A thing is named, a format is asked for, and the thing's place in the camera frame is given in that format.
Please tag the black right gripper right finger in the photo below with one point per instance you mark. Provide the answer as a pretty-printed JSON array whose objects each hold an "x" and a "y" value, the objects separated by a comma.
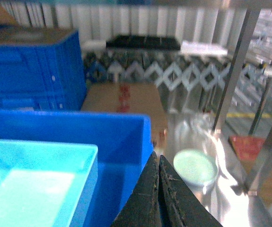
[{"x": 177, "y": 204}]

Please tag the steel frame post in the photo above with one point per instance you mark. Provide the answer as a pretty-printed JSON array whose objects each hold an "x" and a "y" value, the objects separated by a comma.
[{"x": 239, "y": 56}]

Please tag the teal plastic bin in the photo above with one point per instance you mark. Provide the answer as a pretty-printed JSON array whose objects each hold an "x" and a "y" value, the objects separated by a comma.
[{"x": 46, "y": 184}]

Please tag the large blue crate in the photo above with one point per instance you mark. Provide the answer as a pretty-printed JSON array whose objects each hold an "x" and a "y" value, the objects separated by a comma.
[{"x": 123, "y": 141}]

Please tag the cardboard sheet in crate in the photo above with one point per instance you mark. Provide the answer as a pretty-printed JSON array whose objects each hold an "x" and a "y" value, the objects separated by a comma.
[{"x": 29, "y": 36}]

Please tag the pale green round disc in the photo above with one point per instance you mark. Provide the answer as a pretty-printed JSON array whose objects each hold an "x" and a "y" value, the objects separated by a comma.
[{"x": 195, "y": 167}]

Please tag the red cardboard box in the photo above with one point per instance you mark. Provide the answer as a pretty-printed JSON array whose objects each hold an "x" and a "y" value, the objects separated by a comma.
[{"x": 246, "y": 148}]

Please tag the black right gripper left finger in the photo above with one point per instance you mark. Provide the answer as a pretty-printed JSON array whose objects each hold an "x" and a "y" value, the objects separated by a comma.
[{"x": 140, "y": 209}]

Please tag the brown cardboard box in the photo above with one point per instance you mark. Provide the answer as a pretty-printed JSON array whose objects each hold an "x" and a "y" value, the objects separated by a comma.
[{"x": 135, "y": 98}]

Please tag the black compartment tray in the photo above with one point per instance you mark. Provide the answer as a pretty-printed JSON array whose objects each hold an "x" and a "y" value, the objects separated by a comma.
[{"x": 144, "y": 42}]

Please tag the blue crate upper stacked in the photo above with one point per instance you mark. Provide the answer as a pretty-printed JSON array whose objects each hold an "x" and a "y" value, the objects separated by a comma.
[{"x": 42, "y": 77}]

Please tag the expandable roller conveyor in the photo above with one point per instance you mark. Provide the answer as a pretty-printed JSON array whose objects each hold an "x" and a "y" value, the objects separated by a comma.
[{"x": 184, "y": 82}]

